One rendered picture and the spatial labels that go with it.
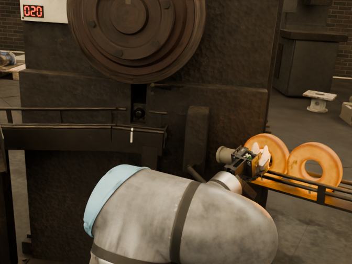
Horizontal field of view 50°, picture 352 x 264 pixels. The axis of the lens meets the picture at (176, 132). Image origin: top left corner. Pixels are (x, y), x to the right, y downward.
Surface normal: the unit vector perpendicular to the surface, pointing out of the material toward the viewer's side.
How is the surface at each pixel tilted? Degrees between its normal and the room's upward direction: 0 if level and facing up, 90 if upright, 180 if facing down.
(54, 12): 90
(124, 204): 56
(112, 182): 33
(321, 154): 90
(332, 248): 0
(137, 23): 90
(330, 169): 90
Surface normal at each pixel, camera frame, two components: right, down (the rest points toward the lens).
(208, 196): 0.16, -0.76
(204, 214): 0.03, -0.39
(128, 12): -0.12, 0.32
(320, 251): 0.07, -0.94
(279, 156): -0.67, 0.20
